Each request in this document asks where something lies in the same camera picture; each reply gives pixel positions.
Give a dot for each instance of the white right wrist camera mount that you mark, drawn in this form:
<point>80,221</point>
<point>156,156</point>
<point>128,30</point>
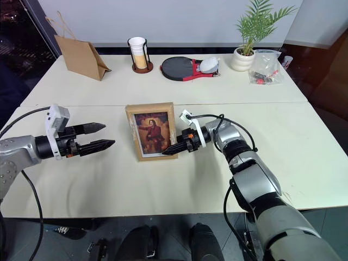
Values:
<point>201,139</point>

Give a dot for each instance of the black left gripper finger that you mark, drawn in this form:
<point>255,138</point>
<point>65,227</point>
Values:
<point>98,146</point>
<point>92,127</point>

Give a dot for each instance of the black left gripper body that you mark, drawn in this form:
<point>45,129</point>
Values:
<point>68,148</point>

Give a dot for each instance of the wooden picture frame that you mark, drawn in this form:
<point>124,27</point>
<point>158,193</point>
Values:
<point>152,133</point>

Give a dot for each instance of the red table tennis paddle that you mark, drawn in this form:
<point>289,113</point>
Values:
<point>196,66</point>

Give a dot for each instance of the white ribbed plant pot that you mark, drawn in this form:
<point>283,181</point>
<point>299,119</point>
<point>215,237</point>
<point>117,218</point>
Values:
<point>242,61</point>

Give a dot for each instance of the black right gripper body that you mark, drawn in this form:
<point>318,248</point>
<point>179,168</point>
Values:
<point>191,141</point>

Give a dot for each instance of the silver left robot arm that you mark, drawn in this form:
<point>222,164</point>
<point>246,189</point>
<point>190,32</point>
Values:
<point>16,152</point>

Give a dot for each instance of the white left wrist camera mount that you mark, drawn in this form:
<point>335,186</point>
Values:
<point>55,117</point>

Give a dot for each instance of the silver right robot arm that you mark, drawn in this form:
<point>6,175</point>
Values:
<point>258,176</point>

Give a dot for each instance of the small white red bottle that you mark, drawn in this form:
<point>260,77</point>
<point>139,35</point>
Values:
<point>287,62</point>

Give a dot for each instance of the white cup in holder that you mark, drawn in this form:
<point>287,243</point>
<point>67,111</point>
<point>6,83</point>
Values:
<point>142,70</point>

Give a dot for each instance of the brown paper bag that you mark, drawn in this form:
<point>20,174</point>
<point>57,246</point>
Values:
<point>80,57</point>

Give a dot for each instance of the stack of paper cups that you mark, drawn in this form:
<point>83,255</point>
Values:
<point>137,54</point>

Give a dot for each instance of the dark rounded shape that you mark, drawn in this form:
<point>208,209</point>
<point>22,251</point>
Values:
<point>204,242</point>

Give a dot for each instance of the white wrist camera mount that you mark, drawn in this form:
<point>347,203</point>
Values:
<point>201,139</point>
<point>55,117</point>

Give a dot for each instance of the clear plastic bag of parts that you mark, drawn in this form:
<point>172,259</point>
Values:
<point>266,68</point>

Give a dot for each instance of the black table tennis paddle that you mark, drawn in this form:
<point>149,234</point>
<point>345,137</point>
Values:
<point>175,68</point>

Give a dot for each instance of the green palm plant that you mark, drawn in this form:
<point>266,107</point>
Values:
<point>261,21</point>

